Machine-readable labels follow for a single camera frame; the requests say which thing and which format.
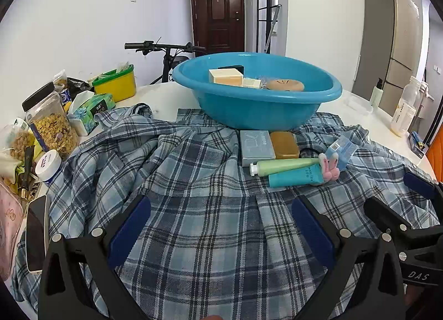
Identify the green tissue pack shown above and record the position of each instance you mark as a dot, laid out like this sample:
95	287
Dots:
91	110

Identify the clear plastic food container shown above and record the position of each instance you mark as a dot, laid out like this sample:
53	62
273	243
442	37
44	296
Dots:
358	104

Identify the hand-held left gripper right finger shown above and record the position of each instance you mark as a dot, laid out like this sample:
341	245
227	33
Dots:
311	233

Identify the yellow tub with green rim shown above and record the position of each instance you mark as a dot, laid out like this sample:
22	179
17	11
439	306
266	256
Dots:
116	86

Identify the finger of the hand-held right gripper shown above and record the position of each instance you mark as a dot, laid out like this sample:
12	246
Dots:
420	183
382	212

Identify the black square box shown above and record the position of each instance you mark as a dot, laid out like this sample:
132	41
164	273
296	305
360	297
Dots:
238	67

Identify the black bicycle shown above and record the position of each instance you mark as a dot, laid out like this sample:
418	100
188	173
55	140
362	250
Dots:
168	60

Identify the light green tube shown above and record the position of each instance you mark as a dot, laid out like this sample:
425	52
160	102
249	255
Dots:
283	166

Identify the teal tube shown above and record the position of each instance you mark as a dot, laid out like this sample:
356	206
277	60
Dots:
294	177

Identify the clear bottle with cream liquid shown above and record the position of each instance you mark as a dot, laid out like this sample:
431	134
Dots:
403	112

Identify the beige refrigerator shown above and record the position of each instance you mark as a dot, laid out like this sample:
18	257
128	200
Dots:
391	46

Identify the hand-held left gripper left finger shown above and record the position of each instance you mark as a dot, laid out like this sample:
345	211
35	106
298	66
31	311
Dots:
129	230

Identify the blue plastic basin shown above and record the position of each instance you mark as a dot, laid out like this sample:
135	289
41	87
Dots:
256	108

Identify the small light blue box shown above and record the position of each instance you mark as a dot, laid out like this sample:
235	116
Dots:
342	152

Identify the smartphone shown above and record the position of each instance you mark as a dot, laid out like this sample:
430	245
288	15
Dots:
36	237

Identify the grey rectangular box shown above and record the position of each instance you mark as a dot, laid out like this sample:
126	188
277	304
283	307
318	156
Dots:
256	148

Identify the white jar with blue label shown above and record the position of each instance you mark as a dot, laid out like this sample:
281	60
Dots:
48	167

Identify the cereal bag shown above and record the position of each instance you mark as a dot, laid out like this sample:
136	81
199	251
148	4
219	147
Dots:
55	129

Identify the pink pouch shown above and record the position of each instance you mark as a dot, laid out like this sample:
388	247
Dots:
8	230

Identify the white and yellow box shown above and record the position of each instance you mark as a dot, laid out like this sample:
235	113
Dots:
226	77

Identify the blue plaid shirt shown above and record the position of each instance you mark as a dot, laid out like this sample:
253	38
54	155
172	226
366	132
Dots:
207	181

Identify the round tan vented disc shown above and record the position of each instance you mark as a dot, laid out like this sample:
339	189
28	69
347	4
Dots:
285	85

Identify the dark brown door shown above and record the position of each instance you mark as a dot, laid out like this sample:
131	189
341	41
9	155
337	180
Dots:
218	15

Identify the pale green pump bottle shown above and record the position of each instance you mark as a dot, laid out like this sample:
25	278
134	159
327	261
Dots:
376	96

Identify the small blue and black box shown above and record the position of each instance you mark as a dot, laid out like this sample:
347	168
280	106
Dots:
416	143

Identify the clear snack bag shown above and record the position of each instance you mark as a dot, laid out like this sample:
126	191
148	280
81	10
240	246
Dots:
17	141

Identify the blue snack can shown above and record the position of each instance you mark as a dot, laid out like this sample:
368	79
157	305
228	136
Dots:
65	98

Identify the orange chair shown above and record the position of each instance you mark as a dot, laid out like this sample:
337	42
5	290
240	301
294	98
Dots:
436	157

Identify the brown soap bar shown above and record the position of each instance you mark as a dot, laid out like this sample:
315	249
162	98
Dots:
284	145

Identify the black plastic bag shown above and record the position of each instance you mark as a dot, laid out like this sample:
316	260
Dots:
78	86

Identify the mop pole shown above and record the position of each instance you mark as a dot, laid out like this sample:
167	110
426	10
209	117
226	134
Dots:
271	29

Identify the black framed glass door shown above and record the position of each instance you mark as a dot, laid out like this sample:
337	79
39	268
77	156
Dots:
266	11

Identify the small cream box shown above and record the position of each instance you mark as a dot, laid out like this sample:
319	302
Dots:
252	83

